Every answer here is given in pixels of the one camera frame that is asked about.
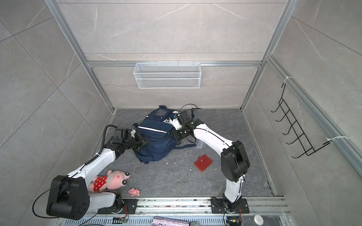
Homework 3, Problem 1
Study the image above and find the red wallet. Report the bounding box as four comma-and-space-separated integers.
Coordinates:
194, 154, 213, 172

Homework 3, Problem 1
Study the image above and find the black wire hook rack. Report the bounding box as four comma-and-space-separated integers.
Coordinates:
271, 84, 332, 159

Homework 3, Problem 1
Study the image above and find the pink plush pig toy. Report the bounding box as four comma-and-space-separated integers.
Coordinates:
87, 170, 131, 193

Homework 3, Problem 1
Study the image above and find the small pink toy figure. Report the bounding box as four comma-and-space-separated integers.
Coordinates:
128, 188, 140, 197

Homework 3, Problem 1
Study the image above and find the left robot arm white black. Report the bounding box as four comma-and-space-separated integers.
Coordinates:
44, 125, 149, 220

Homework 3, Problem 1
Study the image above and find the navy blue student backpack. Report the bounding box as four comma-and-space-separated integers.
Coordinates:
133, 105, 197, 164

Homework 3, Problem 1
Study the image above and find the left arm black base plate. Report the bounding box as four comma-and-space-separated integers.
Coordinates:
98, 199, 138, 215

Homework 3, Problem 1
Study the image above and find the glittery purple pouch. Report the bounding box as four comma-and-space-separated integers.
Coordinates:
151, 217, 190, 226

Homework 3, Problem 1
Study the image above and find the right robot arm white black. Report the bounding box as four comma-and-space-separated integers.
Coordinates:
169, 111, 250, 212

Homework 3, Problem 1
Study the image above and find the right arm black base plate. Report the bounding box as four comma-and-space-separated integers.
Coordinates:
210, 196, 250, 214

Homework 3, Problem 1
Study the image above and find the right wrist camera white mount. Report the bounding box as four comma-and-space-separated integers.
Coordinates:
171, 115, 183, 130

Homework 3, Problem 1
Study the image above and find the white wire mesh basket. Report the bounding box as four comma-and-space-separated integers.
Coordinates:
133, 63, 202, 89

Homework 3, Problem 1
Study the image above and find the white round button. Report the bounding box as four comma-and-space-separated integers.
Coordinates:
254, 214, 264, 226

